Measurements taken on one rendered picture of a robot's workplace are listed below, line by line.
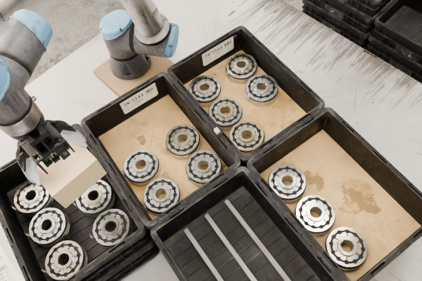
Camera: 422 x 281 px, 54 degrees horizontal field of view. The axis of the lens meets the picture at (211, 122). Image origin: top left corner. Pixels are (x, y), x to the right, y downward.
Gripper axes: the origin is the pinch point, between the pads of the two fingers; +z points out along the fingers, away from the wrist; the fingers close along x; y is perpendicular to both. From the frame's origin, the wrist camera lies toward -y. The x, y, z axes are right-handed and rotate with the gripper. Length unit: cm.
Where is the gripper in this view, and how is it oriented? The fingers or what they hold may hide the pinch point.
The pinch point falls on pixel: (58, 159)
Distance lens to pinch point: 101.8
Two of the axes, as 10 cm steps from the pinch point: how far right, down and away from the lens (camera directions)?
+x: 7.1, -6.3, 3.1
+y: 7.0, 5.9, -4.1
